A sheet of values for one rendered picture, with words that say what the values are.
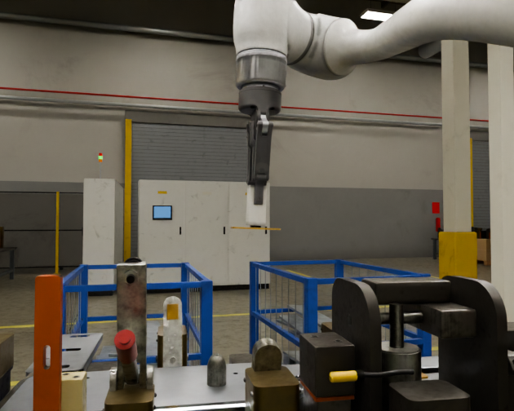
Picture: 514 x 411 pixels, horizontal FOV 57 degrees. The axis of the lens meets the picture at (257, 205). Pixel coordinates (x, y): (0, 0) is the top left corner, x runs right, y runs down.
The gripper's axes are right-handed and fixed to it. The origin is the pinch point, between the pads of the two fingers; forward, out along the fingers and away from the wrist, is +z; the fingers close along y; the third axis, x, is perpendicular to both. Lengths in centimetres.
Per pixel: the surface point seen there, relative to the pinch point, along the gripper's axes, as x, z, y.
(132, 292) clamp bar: 18.7, 12.6, -19.3
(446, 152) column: -414, -127, 622
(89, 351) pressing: 30.0, 30.6, 21.4
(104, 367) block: 26.4, 32.5, 16.9
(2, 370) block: 42, 30, 8
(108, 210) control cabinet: 129, -15, 763
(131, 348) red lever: 17.7, 17.3, -28.5
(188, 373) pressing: 10.3, 29.9, 4.2
